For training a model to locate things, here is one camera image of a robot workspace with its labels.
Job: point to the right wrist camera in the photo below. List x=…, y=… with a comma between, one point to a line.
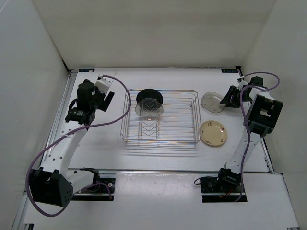
x=241, y=83

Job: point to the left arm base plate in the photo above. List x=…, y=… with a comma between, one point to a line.
x=99, y=192

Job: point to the chrome wire dish rack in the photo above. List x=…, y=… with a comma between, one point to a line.
x=179, y=123

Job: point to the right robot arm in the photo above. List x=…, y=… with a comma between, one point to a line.
x=260, y=113

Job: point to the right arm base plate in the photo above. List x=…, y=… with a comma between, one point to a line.
x=213, y=192

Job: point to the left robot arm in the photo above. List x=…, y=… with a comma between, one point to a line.
x=51, y=183

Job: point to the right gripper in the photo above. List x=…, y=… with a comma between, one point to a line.
x=233, y=103

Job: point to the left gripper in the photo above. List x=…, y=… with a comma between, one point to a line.
x=108, y=100

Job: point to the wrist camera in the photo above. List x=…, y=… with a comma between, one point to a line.
x=103, y=83
x=241, y=83

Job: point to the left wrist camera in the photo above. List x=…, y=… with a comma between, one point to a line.
x=103, y=83

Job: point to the beige ceramic plate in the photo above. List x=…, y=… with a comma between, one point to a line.
x=213, y=133

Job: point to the clear glass plate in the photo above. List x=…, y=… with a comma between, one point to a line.
x=149, y=109
x=211, y=102

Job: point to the black round plate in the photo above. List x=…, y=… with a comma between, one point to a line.
x=149, y=94

